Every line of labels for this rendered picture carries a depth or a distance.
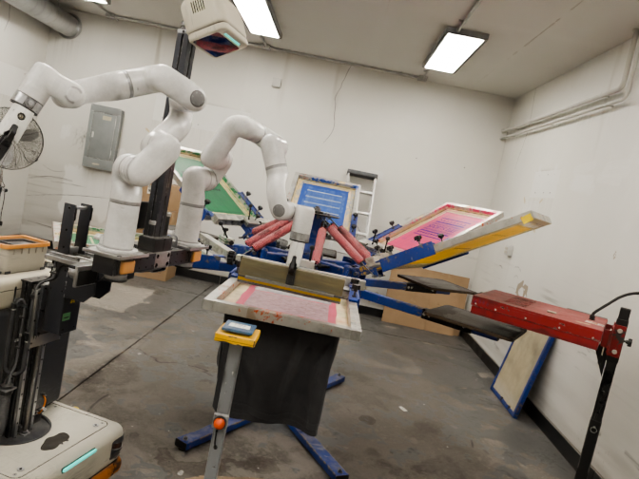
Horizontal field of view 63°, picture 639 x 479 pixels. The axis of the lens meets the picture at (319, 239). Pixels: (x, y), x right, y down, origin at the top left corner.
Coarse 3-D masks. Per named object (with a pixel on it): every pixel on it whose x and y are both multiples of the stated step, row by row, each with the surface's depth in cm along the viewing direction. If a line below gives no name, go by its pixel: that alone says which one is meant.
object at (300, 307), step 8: (296, 304) 224; (304, 304) 227; (312, 304) 230; (320, 304) 234; (288, 312) 208; (296, 312) 211; (304, 312) 214; (312, 312) 216; (320, 312) 219; (328, 312) 222; (336, 312) 225; (328, 320) 208
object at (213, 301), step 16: (224, 288) 211; (208, 304) 189; (224, 304) 188; (240, 304) 191; (352, 304) 231; (272, 320) 188; (288, 320) 188; (304, 320) 188; (320, 320) 191; (352, 320) 201; (352, 336) 188
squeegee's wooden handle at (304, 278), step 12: (240, 264) 200; (252, 264) 199; (264, 264) 199; (276, 264) 199; (240, 276) 200; (252, 276) 200; (264, 276) 200; (276, 276) 199; (300, 276) 199; (312, 276) 199; (324, 276) 199; (312, 288) 199; (324, 288) 199; (336, 288) 199
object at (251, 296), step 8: (248, 288) 237; (248, 296) 222; (256, 296) 225; (264, 296) 228; (272, 296) 231; (280, 296) 234; (288, 296) 238; (248, 304) 207; (256, 304) 210; (264, 304) 213; (272, 304) 215; (280, 304) 218; (288, 304) 221
